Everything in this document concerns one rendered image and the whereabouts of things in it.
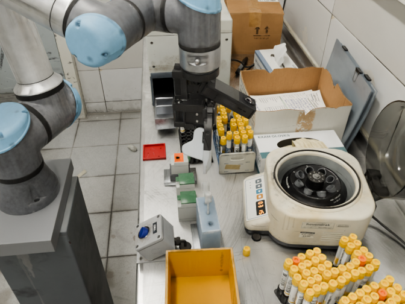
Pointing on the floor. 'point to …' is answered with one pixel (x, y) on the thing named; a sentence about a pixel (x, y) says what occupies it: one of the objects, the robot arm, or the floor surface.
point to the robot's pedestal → (62, 263)
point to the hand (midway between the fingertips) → (211, 152)
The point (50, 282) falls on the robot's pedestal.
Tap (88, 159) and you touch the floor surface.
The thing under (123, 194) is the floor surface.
